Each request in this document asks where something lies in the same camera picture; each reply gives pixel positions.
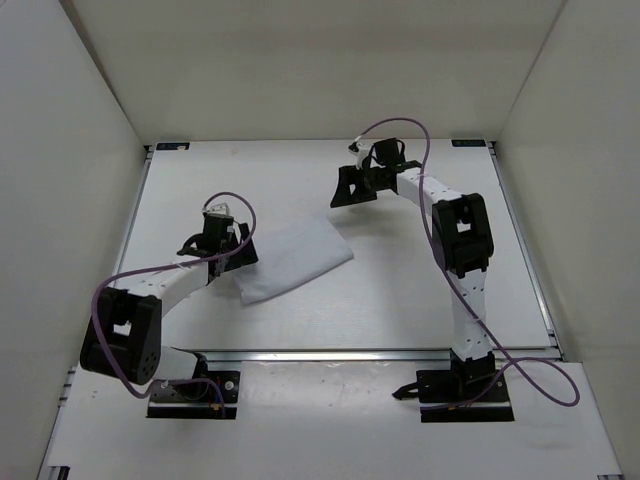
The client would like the white skirt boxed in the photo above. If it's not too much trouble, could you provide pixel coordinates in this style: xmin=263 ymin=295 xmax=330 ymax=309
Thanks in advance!
xmin=234 ymin=215 xmax=354 ymax=305

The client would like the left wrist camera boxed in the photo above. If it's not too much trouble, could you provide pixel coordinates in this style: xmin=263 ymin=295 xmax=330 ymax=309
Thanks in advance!
xmin=202 ymin=202 xmax=231 ymax=218

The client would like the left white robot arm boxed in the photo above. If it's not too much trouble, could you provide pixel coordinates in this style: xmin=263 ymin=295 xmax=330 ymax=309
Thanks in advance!
xmin=80 ymin=210 xmax=258 ymax=398

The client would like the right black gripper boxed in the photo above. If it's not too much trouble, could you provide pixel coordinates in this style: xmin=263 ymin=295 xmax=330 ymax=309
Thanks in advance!
xmin=331 ymin=166 xmax=385 ymax=210

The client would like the corner label sticker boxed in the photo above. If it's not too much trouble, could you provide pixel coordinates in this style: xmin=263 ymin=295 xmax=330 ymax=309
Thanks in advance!
xmin=155 ymin=142 xmax=190 ymax=151
xmin=451 ymin=139 xmax=486 ymax=148

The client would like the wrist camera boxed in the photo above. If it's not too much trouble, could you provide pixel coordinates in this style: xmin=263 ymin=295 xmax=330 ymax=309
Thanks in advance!
xmin=348 ymin=138 xmax=406 ymax=170
xmin=202 ymin=202 xmax=231 ymax=218

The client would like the left corner label sticker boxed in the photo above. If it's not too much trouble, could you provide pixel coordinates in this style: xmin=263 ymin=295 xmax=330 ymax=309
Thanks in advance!
xmin=155 ymin=142 xmax=190 ymax=151

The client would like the right corner label sticker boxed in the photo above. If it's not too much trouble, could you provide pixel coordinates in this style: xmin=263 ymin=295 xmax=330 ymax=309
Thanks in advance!
xmin=451 ymin=139 xmax=486 ymax=148

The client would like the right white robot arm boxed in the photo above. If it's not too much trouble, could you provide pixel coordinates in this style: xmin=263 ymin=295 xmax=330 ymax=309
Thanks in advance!
xmin=330 ymin=138 xmax=494 ymax=363

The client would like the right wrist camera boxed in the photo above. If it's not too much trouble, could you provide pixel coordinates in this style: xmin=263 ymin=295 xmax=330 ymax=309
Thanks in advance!
xmin=348 ymin=138 xmax=406 ymax=170

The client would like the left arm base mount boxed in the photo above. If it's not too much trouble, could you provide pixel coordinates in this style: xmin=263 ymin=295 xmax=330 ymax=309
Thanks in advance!
xmin=146 ymin=353 xmax=241 ymax=420

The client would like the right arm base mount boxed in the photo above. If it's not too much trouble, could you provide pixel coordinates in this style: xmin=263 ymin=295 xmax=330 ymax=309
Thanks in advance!
xmin=392 ymin=353 xmax=515 ymax=424

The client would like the aluminium table frame rail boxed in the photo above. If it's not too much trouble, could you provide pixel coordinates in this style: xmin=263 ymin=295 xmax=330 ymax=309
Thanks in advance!
xmin=94 ymin=142 xmax=564 ymax=364

